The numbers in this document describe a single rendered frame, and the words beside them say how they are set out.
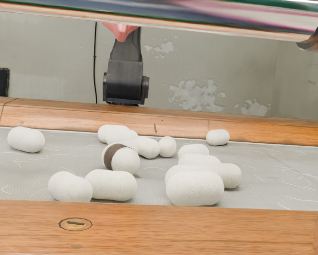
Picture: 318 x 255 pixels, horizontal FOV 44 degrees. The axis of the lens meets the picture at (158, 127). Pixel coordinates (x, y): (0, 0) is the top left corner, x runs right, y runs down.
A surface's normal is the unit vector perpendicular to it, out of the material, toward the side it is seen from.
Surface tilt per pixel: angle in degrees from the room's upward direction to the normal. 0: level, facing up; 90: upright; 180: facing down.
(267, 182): 0
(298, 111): 90
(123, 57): 71
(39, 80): 90
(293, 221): 0
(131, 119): 45
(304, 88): 90
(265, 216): 0
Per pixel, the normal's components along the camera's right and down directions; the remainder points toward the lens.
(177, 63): 0.22, 0.17
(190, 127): 0.16, -0.58
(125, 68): 0.04, -0.18
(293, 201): 0.09, -0.99
